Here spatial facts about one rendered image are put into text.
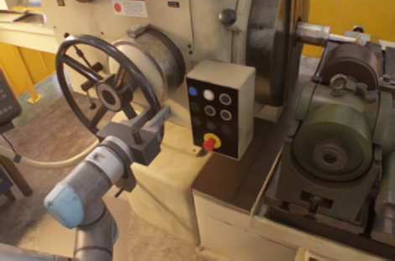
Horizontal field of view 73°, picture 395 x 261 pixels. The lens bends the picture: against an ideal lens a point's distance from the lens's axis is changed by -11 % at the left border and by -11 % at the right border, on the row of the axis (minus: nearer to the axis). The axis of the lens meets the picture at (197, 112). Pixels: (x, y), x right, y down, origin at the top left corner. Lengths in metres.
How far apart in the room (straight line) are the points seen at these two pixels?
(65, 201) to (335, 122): 0.55
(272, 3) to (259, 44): 0.12
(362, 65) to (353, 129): 0.32
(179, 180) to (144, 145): 0.89
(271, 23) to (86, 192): 0.62
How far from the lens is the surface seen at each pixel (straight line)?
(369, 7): 3.18
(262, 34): 0.85
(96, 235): 0.59
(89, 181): 0.54
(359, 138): 0.70
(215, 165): 1.47
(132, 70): 0.64
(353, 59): 0.96
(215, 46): 0.79
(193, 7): 0.78
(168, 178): 1.47
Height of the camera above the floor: 1.72
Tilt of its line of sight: 38 degrees down
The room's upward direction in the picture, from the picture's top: 6 degrees counter-clockwise
